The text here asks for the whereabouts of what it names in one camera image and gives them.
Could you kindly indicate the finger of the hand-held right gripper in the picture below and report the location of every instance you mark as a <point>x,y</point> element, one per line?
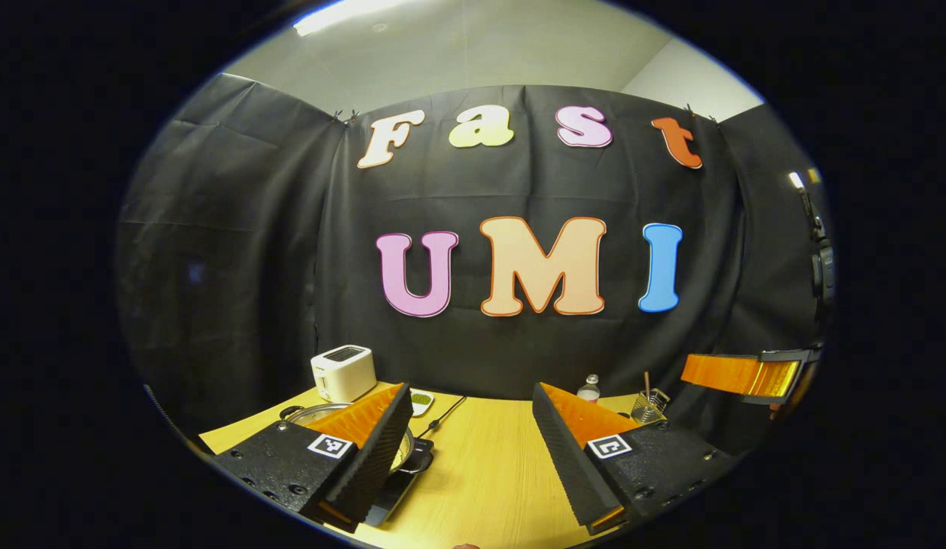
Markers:
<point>725,374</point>

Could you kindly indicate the white toaster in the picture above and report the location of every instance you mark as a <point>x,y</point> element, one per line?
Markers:
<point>343,374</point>

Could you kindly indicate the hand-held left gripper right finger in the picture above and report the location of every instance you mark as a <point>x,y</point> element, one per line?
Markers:
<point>568,457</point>

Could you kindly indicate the black induction cooktop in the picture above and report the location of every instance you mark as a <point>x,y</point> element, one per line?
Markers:
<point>393,492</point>

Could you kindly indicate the white divided dish of beans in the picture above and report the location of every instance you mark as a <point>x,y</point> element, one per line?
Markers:
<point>421,400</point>

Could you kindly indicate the clear bottle with red label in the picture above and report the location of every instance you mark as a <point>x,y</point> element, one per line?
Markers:
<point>589,390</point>

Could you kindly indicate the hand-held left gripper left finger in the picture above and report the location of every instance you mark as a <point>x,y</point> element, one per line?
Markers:
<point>378,457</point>

